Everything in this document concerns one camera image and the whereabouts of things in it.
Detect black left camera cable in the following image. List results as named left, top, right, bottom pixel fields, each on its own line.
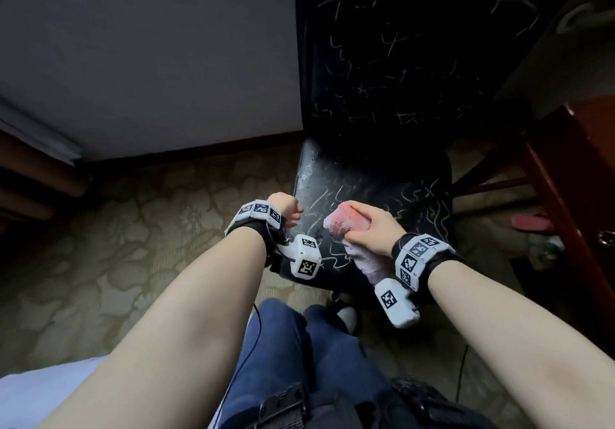
left=218, top=306, right=263, bottom=415

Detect brown curtain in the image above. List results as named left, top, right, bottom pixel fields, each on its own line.
left=0, top=130, right=90, bottom=223

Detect person's left hand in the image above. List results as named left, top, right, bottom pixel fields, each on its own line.
left=266, top=192, right=304, bottom=229

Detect black waist pack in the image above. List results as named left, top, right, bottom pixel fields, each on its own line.
left=259, top=378, right=500, bottom=429

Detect left wrist marker band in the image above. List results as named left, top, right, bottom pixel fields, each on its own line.
left=224, top=199, right=289, bottom=271

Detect wrist marker band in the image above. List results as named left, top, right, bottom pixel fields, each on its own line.
left=391, top=233, right=464, bottom=293
left=224, top=199, right=289, bottom=271

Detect black office chair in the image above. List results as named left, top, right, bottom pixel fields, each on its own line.
left=293, top=0, right=595, bottom=309

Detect red wooden table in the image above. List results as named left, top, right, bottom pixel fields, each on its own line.
left=451, top=99, right=615, bottom=309

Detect blue trousers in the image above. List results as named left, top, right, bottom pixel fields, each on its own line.
left=206, top=298, right=400, bottom=429

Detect white shoe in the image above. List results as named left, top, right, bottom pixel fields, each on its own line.
left=336, top=298, right=359, bottom=334

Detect white fabric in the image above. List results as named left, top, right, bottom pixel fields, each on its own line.
left=0, top=356, right=111, bottom=429

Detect person's right hand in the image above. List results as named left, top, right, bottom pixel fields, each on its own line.
left=343, top=200, right=404, bottom=257

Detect person's right forearm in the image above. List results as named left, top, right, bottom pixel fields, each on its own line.
left=425, top=259, right=615, bottom=429

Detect right wrist marker band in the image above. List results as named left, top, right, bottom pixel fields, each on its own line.
left=391, top=233, right=464, bottom=293

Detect person's left forearm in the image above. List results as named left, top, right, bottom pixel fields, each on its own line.
left=36, top=224, right=268, bottom=429

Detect pink cleaning cloth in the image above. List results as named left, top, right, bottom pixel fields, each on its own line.
left=322, top=204, right=390, bottom=286

